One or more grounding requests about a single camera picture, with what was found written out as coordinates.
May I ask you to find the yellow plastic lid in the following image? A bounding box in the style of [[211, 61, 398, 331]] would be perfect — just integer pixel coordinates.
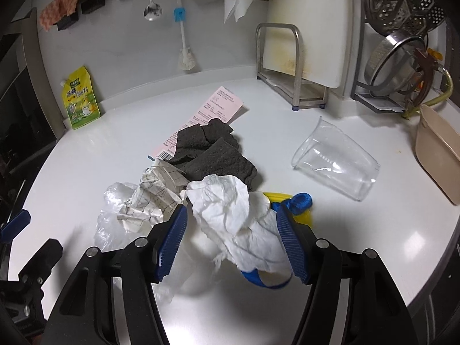
[[264, 192, 313, 227]]

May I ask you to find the white tissue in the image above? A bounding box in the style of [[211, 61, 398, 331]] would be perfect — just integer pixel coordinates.
[[185, 175, 292, 277]]

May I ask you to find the printed paper ball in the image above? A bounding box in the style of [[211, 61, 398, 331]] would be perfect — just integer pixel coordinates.
[[117, 159, 189, 234]]

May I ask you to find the clear plastic bag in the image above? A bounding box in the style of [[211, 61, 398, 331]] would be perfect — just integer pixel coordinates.
[[93, 182, 142, 252]]

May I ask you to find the clear plastic cup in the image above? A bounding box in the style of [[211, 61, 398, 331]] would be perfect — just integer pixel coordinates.
[[291, 118, 380, 202]]

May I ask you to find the black scouring cloth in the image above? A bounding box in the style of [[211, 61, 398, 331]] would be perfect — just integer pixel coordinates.
[[168, 118, 257, 190]]

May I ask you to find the pink paper receipt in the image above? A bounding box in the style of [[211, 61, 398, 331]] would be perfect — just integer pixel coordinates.
[[148, 87, 243, 161]]

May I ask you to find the black gas stove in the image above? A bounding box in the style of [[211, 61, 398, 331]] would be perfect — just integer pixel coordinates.
[[1, 129, 57, 225]]

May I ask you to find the black range hood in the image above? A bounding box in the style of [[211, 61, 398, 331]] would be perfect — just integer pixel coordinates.
[[1, 8, 66, 161]]

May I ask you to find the yellow green detergent pouch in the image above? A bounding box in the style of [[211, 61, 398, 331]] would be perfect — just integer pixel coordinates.
[[61, 66, 101, 130]]

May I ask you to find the steel cutting board rack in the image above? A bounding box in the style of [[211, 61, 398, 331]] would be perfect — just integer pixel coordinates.
[[255, 23, 329, 111]]

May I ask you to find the beige plastic basin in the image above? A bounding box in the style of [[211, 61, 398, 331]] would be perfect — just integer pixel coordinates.
[[415, 105, 460, 206]]

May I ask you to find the blue white bottle brush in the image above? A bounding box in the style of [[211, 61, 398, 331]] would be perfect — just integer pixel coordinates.
[[174, 7, 196, 72]]

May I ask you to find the steel colander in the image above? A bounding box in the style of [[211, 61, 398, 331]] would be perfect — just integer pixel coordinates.
[[364, 30, 425, 97]]

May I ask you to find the pink orange dish cloth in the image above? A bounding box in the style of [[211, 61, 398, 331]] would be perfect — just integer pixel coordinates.
[[38, 0, 78, 31]]

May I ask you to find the white cutting board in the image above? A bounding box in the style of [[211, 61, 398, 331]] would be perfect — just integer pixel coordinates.
[[267, 0, 352, 89]]

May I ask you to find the hanging steel spoon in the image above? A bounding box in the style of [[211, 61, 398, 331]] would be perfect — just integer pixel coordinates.
[[143, 0, 162, 22]]

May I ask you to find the steel steamer plate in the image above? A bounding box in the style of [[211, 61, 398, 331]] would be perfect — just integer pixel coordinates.
[[363, 0, 445, 37]]

